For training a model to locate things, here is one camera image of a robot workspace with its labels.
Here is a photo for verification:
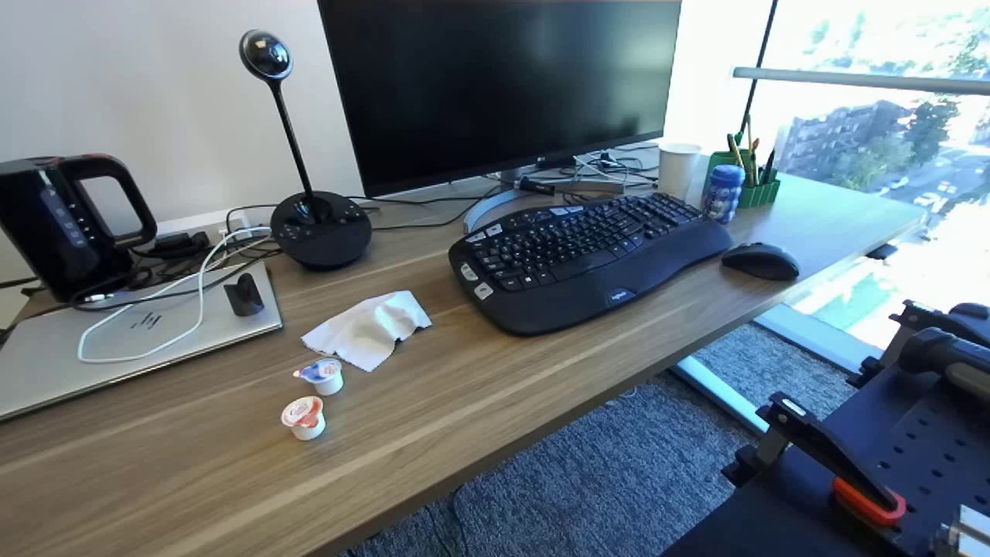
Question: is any blue gum bottle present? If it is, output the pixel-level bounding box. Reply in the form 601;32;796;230
701;165;744;222

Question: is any black ergonomic keyboard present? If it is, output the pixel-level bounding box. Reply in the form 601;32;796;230
447;196;731;335

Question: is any white crumpled tissue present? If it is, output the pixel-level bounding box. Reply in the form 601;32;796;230
304;292;429;370

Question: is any black webcam on stand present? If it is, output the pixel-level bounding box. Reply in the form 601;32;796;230
238;32;371;268

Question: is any creamer cup blue lid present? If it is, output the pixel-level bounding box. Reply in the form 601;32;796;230
293;360;343;397

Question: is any black computer monitor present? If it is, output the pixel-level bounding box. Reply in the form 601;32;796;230
315;0;681;196

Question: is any white paper cup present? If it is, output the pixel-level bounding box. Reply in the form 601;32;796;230
657;142;708;205

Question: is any creamer cup red lid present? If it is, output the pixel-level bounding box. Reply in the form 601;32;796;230
280;397;327;441

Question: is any small black adapter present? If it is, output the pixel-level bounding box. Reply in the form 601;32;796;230
224;271;264;316

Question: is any black computer mouse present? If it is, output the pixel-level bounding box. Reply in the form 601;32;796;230
722;241;799;282

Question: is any green pen holder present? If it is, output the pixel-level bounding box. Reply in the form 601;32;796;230
708;129;780;207

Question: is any silver closed laptop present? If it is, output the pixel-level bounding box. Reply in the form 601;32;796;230
0;262;280;417

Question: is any black electric kettle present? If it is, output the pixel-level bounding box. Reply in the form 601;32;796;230
0;154;156;304

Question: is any white cable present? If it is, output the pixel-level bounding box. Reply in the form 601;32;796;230
75;207;271;368

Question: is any black clamp orange handle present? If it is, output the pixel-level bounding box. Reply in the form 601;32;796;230
760;392;906;529

